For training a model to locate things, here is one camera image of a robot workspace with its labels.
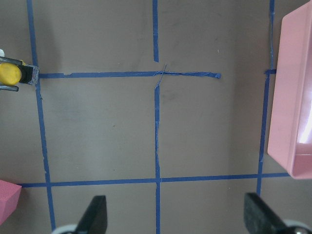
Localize pink plastic tray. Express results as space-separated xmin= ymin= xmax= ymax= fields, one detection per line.
xmin=268 ymin=1 xmax=312 ymax=179

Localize yellow push button switch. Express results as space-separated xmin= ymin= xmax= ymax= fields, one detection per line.
xmin=0 ymin=62 xmax=39 ymax=86

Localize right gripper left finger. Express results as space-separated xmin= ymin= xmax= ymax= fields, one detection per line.
xmin=51 ymin=195 xmax=108 ymax=234

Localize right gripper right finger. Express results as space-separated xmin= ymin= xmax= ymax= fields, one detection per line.
xmin=243 ymin=192 xmax=312 ymax=234

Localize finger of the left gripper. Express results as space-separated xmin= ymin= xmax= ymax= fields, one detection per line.
xmin=0 ymin=84 xmax=19 ymax=92
xmin=0 ymin=49 xmax=24 ymax=66

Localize pink cube centre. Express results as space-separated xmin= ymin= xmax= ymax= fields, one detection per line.
xmin=0 ymin=180 xmax=22 ymax=225

